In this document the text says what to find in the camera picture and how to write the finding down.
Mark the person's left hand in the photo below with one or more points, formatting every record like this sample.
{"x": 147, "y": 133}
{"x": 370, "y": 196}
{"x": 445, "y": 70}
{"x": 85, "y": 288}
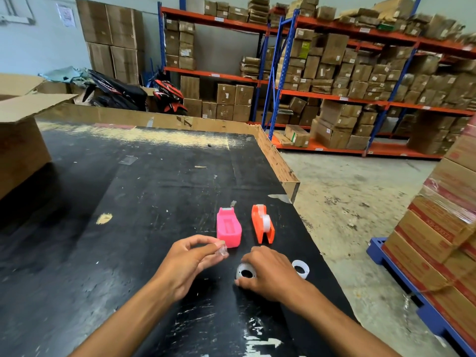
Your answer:
{"x": 178, "y": 267}

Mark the person's right hand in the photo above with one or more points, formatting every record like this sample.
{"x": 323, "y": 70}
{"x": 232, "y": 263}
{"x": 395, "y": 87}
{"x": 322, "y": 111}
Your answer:
{"x": 275, "y": 278}

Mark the white tape roll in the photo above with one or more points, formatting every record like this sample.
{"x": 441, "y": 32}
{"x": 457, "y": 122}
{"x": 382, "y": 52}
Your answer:
{"x": 266, "y": 223}
{"x": 243, "y": 266}

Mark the orange tape dispenser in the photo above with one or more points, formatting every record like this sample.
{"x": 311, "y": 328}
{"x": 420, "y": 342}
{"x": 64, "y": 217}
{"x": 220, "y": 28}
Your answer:
{"x": 258, "y": 226}

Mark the pink tape dispenser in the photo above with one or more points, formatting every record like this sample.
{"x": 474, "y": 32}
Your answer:
{"x": 228, "y": 237}

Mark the person's left forearm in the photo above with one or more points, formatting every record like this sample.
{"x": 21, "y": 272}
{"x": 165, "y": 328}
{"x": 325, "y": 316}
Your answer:
{"x": 126, "y": 323}

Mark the person's right forearm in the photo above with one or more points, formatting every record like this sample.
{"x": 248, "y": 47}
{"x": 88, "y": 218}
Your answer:
{"x": 334, "y": 323}

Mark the blue plastic pallet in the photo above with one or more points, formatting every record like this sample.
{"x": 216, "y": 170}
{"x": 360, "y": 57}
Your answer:
{"x": 377, "y": 250}

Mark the cardboard table edge strip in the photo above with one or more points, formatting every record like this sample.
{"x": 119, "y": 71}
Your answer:
{"x": 167, "y": 120}

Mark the group of shelved cardboard boxes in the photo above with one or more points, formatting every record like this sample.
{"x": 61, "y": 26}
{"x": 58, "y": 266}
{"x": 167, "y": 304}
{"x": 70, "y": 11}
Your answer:
{"x": 334, "y": 122}
{"x": 227, "y": 94}

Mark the stack of red striped cartons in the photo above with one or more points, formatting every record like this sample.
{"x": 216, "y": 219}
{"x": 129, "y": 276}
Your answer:
{"x": 435, "y": 226}

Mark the red and black scooter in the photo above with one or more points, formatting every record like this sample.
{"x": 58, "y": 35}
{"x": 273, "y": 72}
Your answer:
{"x": 169, "y": 91}

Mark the open brown cardboard box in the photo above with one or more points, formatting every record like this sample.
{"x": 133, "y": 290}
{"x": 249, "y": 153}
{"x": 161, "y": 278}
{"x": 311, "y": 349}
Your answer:
{"x": 18, "y": 156}

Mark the large brown cardboard box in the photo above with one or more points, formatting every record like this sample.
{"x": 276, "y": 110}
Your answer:
{"x": 122, "y": 25}
{"x": 126, "y": 65}
{"x": 93, "y": 20}
{"x": 100, "y": 59}

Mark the low brown cardboard boxes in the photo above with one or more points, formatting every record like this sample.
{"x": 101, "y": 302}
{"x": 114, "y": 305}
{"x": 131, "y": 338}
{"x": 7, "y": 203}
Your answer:
{"x": 52, "y": 87}

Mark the green tarp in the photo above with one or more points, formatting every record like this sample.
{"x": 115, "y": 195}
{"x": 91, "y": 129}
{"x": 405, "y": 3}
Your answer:
{"x": 65, "y": 74}

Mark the narrow orange blue shelf rack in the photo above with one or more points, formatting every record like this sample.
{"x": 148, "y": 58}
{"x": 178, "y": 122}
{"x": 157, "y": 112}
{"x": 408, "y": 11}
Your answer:
{"x": 201, "y": 17}

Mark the blue steel column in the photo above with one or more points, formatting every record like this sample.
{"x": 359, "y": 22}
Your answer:
{"x": 183, "y": 2}
{"x": 416, "y": 3}

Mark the white paper wall notice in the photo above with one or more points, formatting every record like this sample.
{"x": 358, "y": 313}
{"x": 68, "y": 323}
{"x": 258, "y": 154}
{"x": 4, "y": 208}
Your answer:
{"x": 66, "y": 15}

